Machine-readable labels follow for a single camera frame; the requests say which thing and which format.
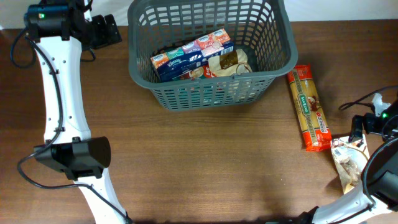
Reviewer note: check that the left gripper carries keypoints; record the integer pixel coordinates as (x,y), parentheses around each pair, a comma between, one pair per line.
(106,30)

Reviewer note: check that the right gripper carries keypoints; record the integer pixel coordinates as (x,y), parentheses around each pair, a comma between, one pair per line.
(355,128)

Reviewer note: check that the beige snack bag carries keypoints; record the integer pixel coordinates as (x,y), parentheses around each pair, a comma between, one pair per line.
(350,158)
(233,63)

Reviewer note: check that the Kleenex tissue multipack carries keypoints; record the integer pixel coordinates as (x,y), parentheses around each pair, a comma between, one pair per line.
(172,64)

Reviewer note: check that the green Nescafe coffee bag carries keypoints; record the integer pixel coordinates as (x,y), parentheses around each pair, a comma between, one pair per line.
(202,72)

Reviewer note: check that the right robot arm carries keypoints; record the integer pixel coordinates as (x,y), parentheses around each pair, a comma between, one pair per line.
(375,195)

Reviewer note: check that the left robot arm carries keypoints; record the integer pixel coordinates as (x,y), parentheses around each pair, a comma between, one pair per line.
(59,32)

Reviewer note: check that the red San Remo spaghetti pack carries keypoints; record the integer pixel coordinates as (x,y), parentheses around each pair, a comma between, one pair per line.
(311,117)

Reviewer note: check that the grey plastic basket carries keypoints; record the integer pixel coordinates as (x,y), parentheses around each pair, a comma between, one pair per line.
(259,27)

